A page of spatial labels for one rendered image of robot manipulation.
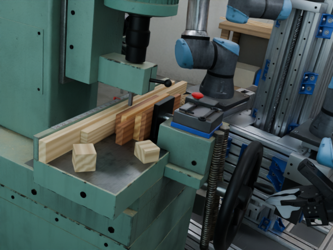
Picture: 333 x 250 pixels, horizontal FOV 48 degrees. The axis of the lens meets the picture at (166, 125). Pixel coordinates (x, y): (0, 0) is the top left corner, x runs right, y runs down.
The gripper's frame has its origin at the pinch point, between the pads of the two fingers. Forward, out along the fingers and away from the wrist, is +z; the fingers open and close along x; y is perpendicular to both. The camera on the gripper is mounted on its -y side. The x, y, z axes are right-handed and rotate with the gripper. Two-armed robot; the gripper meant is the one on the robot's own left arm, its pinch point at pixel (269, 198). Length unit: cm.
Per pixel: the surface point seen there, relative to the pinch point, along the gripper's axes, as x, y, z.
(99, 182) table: -39, -26, 18
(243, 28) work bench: 248, -47, 68
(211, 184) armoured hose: -14.4, -12.1, 7.8
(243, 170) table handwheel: -19.3, -16.3, -3.2
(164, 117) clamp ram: -12.2, -30.5, 15.8
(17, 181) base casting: -33, -27, 51
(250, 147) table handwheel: -12.6, -19.1, -3.8
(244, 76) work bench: 267, -2, 86
